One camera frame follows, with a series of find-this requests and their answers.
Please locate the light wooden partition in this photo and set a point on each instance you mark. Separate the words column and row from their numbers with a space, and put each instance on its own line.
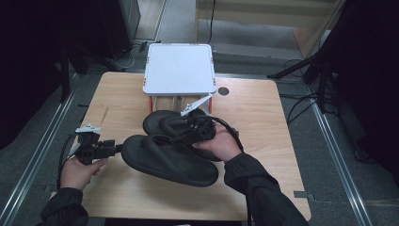
column 266, row 15

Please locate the black metal post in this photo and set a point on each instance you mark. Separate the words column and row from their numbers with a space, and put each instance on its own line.
column 65, row 78

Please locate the person's left hand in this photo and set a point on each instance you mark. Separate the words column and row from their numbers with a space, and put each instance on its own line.
column 78, row 174

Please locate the black tripod stand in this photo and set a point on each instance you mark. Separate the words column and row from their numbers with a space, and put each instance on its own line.
column 301, row 64

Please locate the dark round table grommet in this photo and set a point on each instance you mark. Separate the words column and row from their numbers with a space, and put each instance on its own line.
column 223, row 91

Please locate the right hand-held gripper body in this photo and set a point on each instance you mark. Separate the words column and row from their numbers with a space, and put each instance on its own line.
column 204, row 130

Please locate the dark cabinet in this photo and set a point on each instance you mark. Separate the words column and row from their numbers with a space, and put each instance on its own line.
column 120, row 25

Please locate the person's right hand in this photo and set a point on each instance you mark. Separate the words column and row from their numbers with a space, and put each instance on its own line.
column 222, row 146

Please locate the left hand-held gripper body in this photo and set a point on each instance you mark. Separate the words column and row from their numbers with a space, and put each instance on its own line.
column 91, row 149

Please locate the black curtain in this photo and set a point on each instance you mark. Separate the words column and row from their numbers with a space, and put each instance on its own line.
column 370, row 78
column 37, row 47

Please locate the metal floor rail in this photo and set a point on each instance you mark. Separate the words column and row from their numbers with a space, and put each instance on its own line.
column 338, row 163
column 31, row 169

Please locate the black flip-flop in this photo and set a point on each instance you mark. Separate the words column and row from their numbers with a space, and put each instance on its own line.
column 188, row 172
column 156, row 121

